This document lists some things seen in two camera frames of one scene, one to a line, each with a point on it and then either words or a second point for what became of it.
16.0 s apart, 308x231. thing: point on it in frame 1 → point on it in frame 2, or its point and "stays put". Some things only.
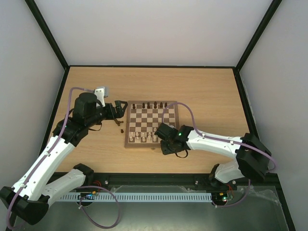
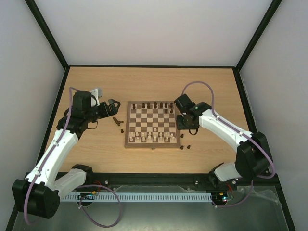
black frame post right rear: [250, 48] stays put
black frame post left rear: [45, 28] stays put
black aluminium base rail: [98, 181] stays put
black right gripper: [165, 148] → [182, 122]
